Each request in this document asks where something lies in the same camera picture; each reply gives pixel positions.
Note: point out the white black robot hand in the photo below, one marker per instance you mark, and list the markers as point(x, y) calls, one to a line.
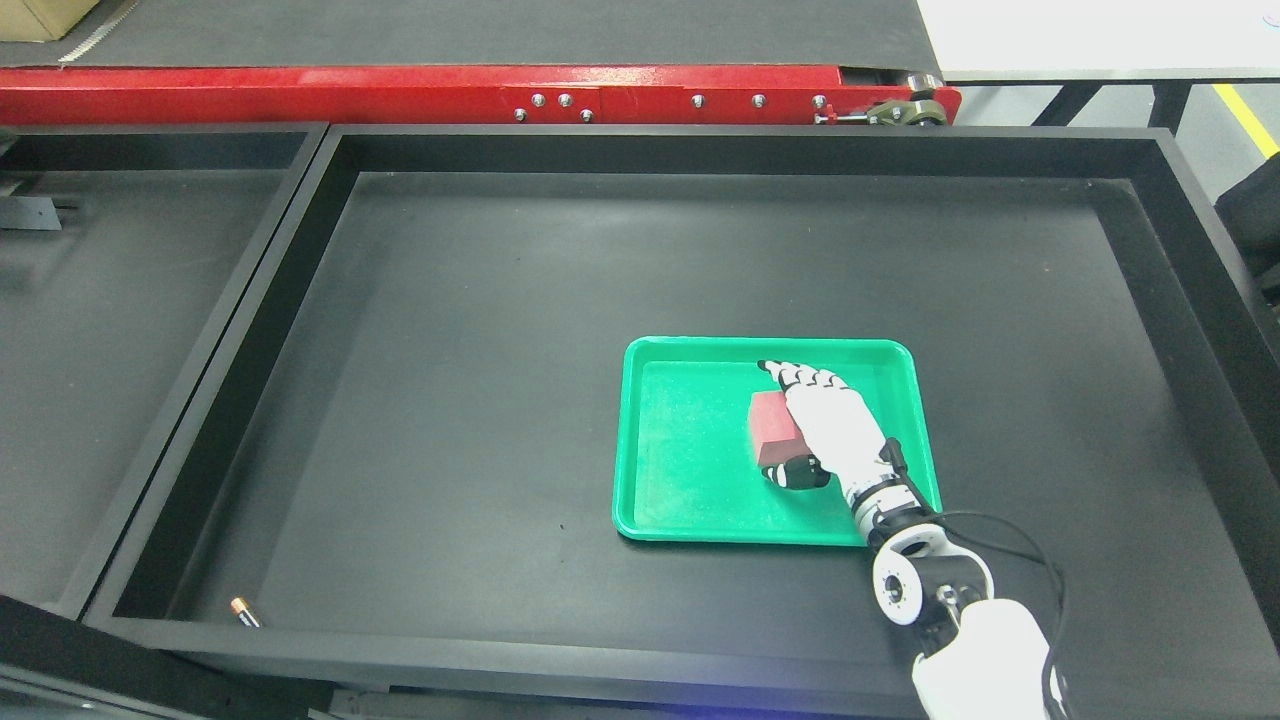
point(836, 424)

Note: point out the pink block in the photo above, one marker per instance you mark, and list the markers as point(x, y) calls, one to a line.
point(773, 431)

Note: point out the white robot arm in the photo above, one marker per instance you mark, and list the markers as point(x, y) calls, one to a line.
point(982, 656)

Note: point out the green plastic tray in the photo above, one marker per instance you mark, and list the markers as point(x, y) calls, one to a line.
point(685, 468)

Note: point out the black metal shelf right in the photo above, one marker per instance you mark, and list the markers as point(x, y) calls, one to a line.
point(480, 420)

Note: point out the black metal shelf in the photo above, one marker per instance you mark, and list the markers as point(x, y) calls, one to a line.
point(480, 420)
point(110, 312)

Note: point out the black metal shelf left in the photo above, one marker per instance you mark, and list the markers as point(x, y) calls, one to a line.
point(110, 312)

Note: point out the small battery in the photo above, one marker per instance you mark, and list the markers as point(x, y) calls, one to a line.
point(244, 612)

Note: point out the cardboard box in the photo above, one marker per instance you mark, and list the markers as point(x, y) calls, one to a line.
point(41, 21)

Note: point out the red conveyor frame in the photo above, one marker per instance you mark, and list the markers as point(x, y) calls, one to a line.
point(466, 94)

